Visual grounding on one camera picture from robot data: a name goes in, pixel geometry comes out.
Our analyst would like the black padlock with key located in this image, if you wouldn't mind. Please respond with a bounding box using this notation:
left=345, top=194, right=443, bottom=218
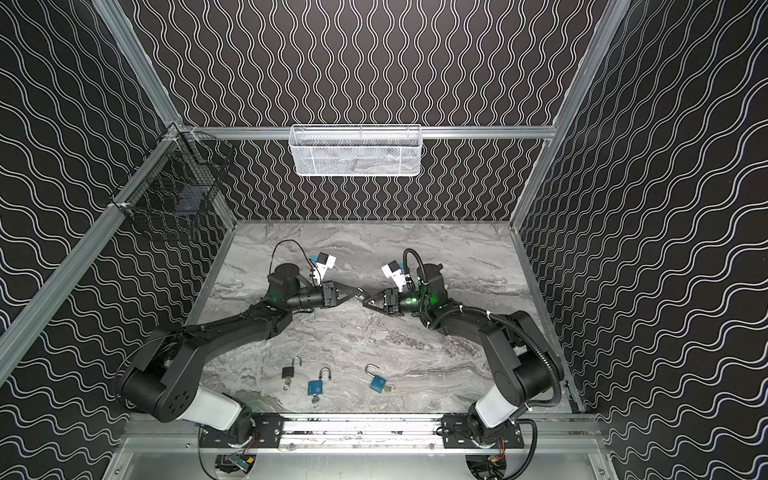
left=281, top=356, right=303, bottom=390

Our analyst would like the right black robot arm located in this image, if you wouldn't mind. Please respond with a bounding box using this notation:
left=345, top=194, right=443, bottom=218
left=357, top=248, right=564, bottom=430

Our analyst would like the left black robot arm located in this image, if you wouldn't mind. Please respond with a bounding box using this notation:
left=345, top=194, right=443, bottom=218
left=115, top=263, right=362, bottom=422

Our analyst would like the blue padlock right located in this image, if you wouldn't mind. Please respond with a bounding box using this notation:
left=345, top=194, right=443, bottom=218
left=364, top=363, right=394, bottom=393

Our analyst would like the blue padlock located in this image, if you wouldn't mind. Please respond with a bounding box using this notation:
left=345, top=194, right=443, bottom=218
left=307, top=367, right=332, bottom=406
left=364, top=363, right=394, bottom=393

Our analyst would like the blue padlock middle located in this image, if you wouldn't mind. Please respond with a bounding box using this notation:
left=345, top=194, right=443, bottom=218
left=307, top=367, right=332, bottom=406

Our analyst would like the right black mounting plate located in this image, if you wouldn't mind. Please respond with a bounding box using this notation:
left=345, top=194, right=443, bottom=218
left=435, top=414, right=524, bottom=449

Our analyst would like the black mounting plate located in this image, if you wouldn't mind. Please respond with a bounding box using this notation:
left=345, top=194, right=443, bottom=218
left=199, top=413, right=286, bottom=449
left=435, top=414, right=524, bottom=449

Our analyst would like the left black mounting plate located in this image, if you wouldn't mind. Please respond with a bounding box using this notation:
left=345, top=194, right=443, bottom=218
left=199, top=413, right=286, bottom=449

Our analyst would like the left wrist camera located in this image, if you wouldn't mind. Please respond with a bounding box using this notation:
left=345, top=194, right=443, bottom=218
left=309, top=252, right=336, bottom=286

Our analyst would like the white wire mesh basket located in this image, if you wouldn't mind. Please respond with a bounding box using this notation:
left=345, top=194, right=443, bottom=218
left=288, top=124, right=424, bottom=177

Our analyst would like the black wire mesh basket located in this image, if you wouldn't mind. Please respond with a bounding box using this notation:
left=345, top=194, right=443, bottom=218
left=117, top=131, right=235, bottom=244

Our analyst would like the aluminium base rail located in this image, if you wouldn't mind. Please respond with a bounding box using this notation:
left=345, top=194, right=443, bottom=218
left=121, top=413, right=603, bottom=455

